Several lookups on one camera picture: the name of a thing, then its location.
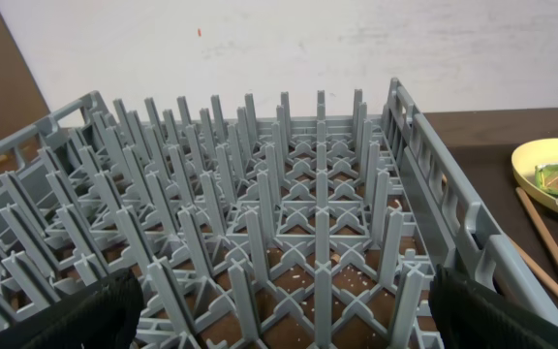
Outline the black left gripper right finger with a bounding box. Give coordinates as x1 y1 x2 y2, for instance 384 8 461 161
428 265 558 349

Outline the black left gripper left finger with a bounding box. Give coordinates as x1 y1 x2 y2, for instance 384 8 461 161
0 269 144 349

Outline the grey plastic dishwasher rack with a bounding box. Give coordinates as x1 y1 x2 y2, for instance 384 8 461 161
0 79 558 348

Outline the wooden chopstick left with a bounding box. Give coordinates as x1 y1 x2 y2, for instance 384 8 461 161
510 238 558 298

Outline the wooden chopstick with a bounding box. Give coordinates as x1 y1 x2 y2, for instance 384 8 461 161
510 238 558 298
515 187 558 267

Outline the wooden chopstick right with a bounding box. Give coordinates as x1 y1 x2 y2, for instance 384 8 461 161
515 187 558 267

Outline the yellow round plate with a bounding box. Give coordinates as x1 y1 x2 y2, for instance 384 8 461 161
511 138 558 213

